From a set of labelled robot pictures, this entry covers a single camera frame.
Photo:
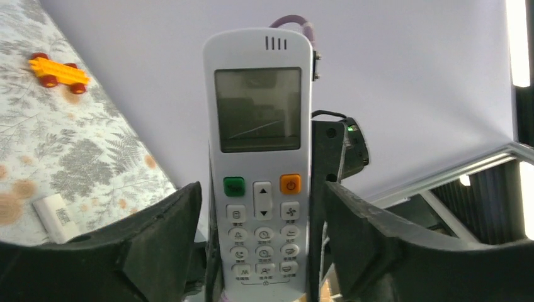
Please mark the yellow toy car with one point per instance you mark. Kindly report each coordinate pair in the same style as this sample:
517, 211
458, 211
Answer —
51, 73

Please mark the long white rectangular remote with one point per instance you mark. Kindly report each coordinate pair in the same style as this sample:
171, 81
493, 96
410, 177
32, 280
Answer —
56, 219

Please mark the floral patterned table mat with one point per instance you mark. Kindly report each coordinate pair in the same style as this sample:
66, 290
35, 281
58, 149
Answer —
55, 142

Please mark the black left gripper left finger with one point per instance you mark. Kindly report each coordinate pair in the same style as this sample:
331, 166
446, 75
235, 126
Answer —
148, 256

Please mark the white air conditioner remote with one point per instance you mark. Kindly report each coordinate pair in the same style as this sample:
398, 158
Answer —
259, 95

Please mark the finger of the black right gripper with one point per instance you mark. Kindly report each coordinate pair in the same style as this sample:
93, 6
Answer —
328, 150

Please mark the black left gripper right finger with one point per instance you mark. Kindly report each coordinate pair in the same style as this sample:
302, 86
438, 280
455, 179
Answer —
379, 256

